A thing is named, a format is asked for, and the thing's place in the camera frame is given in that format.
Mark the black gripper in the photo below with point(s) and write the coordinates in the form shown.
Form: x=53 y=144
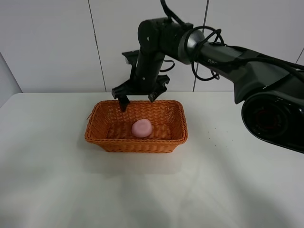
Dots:
x=144 y=80

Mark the pink peach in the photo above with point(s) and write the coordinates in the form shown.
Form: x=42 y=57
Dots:
x=142 y=128

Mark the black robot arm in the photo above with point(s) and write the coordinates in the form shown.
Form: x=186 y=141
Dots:
x=271 y=90

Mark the orange wicker basket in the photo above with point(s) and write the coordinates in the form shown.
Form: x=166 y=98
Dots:
x=111 y=129

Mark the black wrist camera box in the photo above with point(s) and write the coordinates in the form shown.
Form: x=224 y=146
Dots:
x=131 y=57

